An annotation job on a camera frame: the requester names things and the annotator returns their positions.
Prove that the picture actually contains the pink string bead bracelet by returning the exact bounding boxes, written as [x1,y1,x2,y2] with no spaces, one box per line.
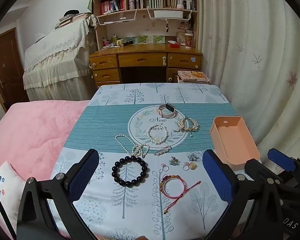
[160,174,202,214]

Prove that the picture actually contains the row of pale books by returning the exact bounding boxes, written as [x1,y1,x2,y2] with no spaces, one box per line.
[127,0,162,9]

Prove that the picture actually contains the leaf print curtain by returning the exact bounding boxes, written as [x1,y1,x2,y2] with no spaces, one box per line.
[197,0,300,163]

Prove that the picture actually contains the floral paper cups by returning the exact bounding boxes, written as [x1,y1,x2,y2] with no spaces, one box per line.
[176,31,193,48]

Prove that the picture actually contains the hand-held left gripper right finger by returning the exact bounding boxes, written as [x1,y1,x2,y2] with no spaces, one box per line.
[202,149,283,240]

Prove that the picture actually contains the pearl necklace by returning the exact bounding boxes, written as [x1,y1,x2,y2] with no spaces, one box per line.
[115,134,150,158]

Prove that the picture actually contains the tree print tablecloth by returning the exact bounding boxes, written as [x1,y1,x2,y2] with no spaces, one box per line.
[51,83,238,240]

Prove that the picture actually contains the pile of books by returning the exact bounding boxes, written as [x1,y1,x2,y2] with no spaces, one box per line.
[55,12,89,29]

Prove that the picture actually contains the pearl bracelet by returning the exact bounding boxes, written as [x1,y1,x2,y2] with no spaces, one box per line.
[147,124,168,145]

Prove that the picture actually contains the row of green postcards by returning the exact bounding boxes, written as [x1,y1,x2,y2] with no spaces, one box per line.
[137,35,166,44]

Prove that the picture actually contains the gold leaf bracelet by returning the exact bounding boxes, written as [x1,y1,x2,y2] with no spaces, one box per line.
[175,118,188,133]
[187,117,200,132]

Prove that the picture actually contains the lace covered piano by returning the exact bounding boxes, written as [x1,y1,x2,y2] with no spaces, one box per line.
[23,17,98,101]

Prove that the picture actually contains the brown wooden door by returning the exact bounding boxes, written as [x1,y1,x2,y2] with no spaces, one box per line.
[0,29,29,110]

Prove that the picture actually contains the row of brown books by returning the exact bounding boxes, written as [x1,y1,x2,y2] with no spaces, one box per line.
[163,0,197,11]

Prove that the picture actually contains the row of red books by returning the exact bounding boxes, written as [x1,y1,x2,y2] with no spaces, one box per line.
[100,0,125,14]

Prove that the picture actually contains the white wire basket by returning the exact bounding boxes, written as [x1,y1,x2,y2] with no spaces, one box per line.
[97,9,138,27]

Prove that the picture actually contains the pink plastic box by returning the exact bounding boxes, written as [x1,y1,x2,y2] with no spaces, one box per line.
[209,116,261,172]

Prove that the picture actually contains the stack of magazines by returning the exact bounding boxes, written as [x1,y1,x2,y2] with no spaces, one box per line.
[177,71,210,84]

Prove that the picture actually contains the pink band smartwatch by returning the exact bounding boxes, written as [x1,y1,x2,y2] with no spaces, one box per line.
[158,103,177,119]

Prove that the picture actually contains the white hanging tray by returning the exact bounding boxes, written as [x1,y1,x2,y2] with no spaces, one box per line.
[147,8,192,22]

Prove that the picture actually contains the pearl bar pin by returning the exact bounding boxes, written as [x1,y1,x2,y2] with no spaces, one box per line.
[154,145,172,156]

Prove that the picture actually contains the pink blanket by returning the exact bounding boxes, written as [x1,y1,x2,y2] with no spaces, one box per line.
[0,100,90,240]

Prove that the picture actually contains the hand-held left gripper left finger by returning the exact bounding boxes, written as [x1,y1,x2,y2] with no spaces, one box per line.
[16,149,100,240]

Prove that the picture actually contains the white embroidered pillow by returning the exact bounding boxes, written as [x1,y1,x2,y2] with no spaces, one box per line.
[0,161,27,233]

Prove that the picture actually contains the black bead bracelet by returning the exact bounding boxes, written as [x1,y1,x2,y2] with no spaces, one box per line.
[111,156,148,187]

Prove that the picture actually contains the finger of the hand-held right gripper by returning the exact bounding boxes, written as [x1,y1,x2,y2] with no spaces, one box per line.
[268,149,297,172]
[244,159,280,180]

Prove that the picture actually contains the wooden bookshelf hutch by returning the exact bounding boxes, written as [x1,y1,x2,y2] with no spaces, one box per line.
[92,0,199,48]

